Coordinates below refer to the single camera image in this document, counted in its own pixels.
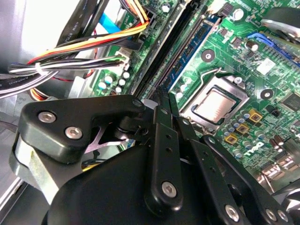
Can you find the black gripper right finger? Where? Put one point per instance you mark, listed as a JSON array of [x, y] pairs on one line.
[[222, 178]]

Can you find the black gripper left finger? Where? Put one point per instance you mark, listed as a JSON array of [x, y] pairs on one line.
[[70, 112]]

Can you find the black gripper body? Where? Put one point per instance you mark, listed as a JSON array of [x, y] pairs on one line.
[[105, 187]]

